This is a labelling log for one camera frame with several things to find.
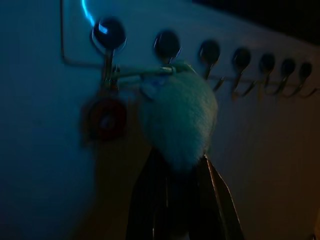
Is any metal wire key rack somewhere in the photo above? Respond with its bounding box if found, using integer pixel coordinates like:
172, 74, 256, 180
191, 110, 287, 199
59, 0, 320, 91

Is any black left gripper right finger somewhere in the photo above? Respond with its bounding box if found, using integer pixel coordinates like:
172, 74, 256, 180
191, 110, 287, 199
193, 153, 246, 240

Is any white fluffy pom-pom keychain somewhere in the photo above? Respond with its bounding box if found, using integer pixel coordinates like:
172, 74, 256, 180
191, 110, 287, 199
138, 61, 219, 174

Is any red round key fob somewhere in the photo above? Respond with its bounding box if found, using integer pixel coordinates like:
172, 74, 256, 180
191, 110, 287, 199
80, 95, 129, 145

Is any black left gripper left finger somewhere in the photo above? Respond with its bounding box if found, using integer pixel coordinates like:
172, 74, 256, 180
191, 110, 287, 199
125, 147, 181, 240

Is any round-knob metal rack hook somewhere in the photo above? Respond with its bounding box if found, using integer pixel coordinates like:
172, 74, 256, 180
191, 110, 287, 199
89, 15, 129, 89
294, 61, 319, 99
152, 29, 183, 69
230, 46, 253, 101
198, 38, 226, 91
256, 52, 276, 101
276, 58, 298, 98

